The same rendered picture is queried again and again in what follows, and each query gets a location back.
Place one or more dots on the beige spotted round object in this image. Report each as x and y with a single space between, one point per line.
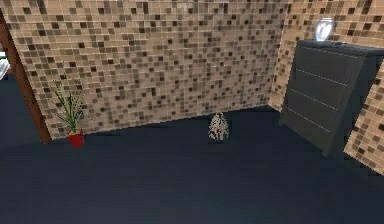
218 127

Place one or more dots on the green plant in red pot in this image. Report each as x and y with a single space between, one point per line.
75 138

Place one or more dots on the dark grey chest of drawers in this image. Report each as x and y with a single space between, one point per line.
320 90

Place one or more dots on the white glass vase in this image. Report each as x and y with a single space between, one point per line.
323 29

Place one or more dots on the white bed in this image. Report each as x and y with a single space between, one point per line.
2 66

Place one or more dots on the brown wooden door frame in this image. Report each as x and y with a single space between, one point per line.
25 90

